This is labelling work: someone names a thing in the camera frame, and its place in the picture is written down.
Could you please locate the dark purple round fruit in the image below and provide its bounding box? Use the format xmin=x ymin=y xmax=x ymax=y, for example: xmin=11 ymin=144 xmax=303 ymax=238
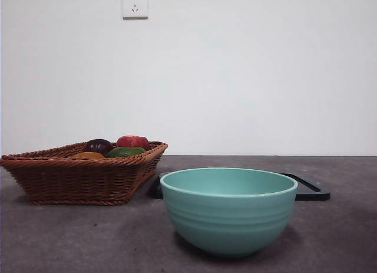
xmin=82 ymin=138 xmax=114 ymax=154

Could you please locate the green avocado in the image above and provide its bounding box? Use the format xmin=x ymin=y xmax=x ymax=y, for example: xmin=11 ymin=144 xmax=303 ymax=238
xmin=105 ymin=146 xmax=147 ymax=158

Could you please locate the dark teal rectangular tray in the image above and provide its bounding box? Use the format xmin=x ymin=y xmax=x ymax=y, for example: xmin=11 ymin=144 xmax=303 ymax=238
xmin=150 ymin=172 xmax=331 ymax=202

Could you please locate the brown wicker basket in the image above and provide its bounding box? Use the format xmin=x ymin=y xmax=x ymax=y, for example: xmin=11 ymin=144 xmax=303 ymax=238
xmin=0 ymin=140 xmax=168 ymax=206

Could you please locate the brown kiwi fruit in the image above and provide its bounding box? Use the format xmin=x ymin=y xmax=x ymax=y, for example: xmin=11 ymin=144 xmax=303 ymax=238
xmin=70 ymin=151 xmax=105 ymax=160

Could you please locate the teal ceramic bowl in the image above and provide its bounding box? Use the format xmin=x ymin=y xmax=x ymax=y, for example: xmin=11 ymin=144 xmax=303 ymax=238
xmin=159 ymin=167 xmax=299 ymax=258

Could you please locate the white wall power socket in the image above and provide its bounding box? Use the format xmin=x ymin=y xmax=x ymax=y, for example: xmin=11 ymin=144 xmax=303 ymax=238
xmin=122 ymin=0 xmax=149 ymax=19

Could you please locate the red peach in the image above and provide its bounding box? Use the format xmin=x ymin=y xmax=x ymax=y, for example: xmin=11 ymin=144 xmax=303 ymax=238
xmin=115 ymin=134 xmax=150 ymax=150

